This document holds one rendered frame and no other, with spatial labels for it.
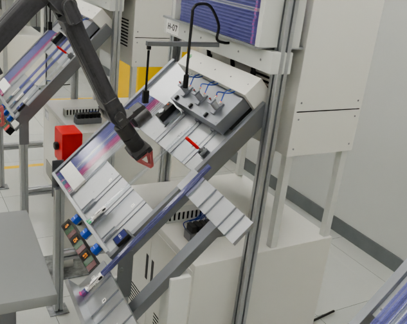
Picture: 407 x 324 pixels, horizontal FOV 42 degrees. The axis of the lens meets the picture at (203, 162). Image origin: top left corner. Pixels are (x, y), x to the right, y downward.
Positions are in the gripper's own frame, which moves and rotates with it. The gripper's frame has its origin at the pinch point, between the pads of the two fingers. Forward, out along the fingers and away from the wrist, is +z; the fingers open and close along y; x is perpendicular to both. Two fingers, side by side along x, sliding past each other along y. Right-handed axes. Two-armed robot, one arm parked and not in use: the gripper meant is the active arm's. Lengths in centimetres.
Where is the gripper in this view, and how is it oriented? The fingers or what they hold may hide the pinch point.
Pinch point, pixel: (150, 164)
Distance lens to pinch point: 187.7
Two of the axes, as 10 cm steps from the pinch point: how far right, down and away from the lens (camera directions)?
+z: 4.3, 6.8, 5.9
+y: -5.0, -3.6, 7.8
